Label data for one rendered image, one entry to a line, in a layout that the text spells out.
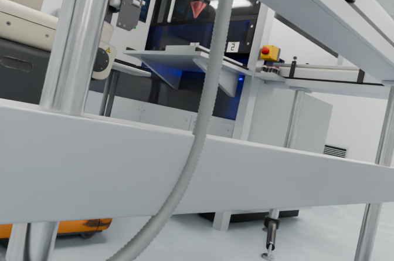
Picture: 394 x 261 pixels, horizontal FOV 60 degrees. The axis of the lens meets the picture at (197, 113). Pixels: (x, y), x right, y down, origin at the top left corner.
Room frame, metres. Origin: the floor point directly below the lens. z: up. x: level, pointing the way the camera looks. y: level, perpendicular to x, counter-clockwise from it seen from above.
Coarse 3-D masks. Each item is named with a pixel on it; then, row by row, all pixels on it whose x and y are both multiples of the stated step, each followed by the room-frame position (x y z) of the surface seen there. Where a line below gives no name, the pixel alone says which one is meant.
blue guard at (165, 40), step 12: (192, 24) 2.29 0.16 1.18; (204, 24) 2.20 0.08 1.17; (240, 24) 1.98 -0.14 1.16; (156, 36) 2.57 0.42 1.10; (168, 36) 2.46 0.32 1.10; (180, 36) 2.36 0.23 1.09; (192, 36) 2.27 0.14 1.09; (204, 36) 2.19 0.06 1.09; (228, 36) 2.03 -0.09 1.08; (240, 36) 1.96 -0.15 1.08; (240, 48) 1.95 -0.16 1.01
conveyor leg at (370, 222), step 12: (384, 84) 1.21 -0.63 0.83; (384, 120) 1.20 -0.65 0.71; (384, 132) 1.19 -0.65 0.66; (384, 144) 1.18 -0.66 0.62; (384, 156) 1.18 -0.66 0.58; (372, 204) 1.18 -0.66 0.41; (372, 216) 1.18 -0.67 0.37; (372, 228) 1.17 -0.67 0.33; (360, 240) 1.19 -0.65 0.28; (372, 240) 1.18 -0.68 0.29; (360, 252) 1.18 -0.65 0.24
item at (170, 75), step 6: (144, 60) 2.07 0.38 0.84; (150, 60) 2.10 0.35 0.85; (150, 66) 2.11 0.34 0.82; (156, 66) 2.14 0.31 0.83; (162, 66) 2.17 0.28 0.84; (168, 66) 2.20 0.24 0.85; (156, 72) 2.16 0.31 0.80; (162, 72) 2.18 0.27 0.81; (168, 72) 2.21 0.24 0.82; (174, 72) 2.24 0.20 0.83; (180, 72) 2.28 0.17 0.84; (162, 78) 2.20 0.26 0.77; (168, 78) 2.22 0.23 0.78; (174, 78) 2.25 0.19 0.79; (180, 78) 2.28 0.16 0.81; (174, 84) 2.26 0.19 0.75
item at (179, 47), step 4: (168, 48) 1.81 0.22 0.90; (172, 48) 1.78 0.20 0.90; (176, 48) 1.76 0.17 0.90; (180, 48) 1.74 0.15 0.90; (184, 48) 1.71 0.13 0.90; (188, 48) 1.69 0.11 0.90; (192, 48) 1.67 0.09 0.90; (204, 48) 1.66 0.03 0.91; (224, 56) 1.77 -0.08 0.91; (232, 60) 1.81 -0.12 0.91; (240, 64) 1.86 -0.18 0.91
